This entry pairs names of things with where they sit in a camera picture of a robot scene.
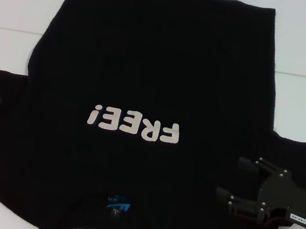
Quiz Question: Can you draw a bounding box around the black shirt with FREE print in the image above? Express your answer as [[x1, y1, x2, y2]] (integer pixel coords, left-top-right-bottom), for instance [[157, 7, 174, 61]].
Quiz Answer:
[[0, 0, 306, 229]]

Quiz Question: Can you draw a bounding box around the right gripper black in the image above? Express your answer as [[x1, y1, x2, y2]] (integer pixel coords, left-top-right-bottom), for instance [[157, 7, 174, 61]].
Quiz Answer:
[[210, 150, 306, 229]]

